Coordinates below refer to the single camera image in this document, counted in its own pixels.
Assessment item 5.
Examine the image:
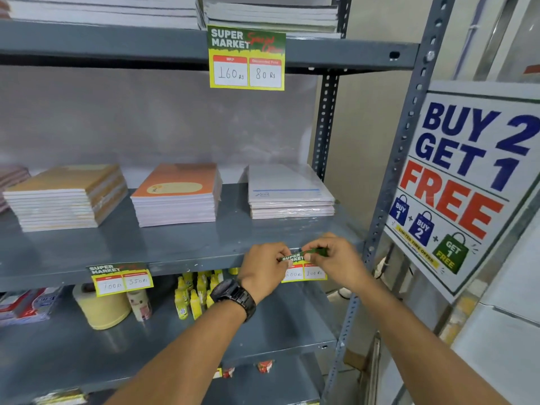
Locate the person's right hand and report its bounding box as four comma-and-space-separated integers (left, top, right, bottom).
301, 232, 376, 294

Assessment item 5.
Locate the person's left hand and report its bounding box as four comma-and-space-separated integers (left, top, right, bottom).
237, 242, 292, 305

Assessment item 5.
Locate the grey metal shelf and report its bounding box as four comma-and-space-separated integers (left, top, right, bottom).
0, 0, 458, 405

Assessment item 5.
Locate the person's left forearm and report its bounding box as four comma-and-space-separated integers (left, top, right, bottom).
103, 299, 249, 405

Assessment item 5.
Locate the person's right forearm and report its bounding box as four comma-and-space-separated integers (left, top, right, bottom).
358, 276, 511, 405

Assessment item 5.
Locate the black wristwatch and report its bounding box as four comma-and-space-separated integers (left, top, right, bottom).
209, 278, 257, 323

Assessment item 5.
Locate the row of yellow glue bottles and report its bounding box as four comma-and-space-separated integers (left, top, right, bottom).
173, 267, 240, 322

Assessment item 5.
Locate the plastic-wrapped stack of white pads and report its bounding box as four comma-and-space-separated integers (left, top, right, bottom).
246, 163, 336, 221

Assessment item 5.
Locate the stack of orange notebooks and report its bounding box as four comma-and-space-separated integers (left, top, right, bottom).
0, 164, 31, 214
130, 162, 223, 228

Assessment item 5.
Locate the white blue red sale poster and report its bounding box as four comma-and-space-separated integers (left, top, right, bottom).
384, 81, 540, 304

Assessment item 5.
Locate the large cream tape roll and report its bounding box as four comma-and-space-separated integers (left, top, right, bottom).
72, 282, 133, 331

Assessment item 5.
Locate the white cabinet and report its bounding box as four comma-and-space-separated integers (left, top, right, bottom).
450, 223, 540, 405

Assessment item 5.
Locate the stack of tan notebooks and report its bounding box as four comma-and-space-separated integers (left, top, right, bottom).
3, 164, 129, 233

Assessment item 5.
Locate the stack of white notebooks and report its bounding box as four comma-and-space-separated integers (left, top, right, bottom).
197, 0, 343, 38

